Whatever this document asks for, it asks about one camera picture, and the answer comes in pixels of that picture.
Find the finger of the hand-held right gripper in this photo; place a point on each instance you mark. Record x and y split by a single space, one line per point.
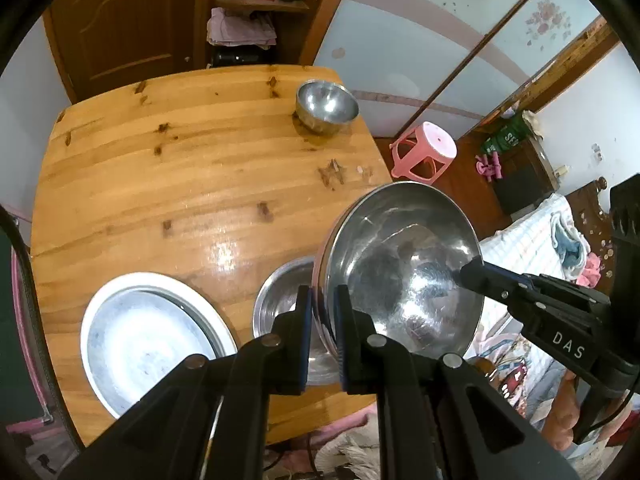
492 280

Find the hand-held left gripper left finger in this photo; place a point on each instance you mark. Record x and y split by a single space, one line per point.
300 355

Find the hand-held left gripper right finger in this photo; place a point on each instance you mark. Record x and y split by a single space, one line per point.
346 355

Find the medium steel bowl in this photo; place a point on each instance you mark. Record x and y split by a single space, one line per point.
280 305

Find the large steel bowl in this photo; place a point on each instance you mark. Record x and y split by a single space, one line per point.
400 260

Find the steel plate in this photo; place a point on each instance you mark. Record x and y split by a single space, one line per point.
145 345

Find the white floral plate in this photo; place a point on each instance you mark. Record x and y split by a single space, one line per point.
145 280

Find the person's right hand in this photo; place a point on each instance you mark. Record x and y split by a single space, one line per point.
562 410

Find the white checkered quilt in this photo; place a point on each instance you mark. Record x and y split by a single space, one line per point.
520 245

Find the printed blanket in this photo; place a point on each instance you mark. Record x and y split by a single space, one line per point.
515 380

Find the blue cloth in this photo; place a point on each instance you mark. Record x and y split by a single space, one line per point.
567 245

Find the white fluffy cloth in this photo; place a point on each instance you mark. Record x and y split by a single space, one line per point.
345 455

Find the wooden bed headboard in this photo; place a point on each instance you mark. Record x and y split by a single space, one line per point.
595 230

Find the dark wooden nightstand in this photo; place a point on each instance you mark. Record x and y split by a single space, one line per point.
525 180

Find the pink slippers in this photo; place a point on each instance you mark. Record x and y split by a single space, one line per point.
489 166

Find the green bag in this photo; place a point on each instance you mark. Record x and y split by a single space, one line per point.
505 137

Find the pink plastic stool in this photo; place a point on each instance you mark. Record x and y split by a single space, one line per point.
430 142

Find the small steel bowl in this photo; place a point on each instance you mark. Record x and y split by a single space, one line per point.
325 102

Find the sliding wardrobe door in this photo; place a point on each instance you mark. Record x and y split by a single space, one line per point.
400 35

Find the pink-framed chalkboard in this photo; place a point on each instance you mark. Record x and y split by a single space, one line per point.
12 335

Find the black object under cloth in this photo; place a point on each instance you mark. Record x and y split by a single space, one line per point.
240 57

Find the pink folded cloth pile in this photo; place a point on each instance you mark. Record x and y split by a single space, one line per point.
240 27

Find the brown wooden door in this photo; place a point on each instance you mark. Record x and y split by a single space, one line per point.
125 20

